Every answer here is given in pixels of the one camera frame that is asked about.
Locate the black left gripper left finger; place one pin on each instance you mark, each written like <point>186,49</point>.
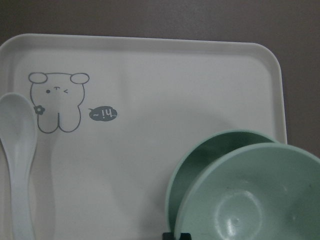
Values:
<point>168,235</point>

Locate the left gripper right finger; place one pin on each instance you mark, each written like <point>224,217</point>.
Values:
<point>185,234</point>

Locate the green bowl robot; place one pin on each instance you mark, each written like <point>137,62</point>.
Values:
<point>266,191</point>

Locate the green bowl on tray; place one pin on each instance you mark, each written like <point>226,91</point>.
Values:
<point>197,159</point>

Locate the cream rabbit tray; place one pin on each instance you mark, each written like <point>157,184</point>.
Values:
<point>104,157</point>

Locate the white ceramic spoon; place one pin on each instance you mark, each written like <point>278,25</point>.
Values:
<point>18,136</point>

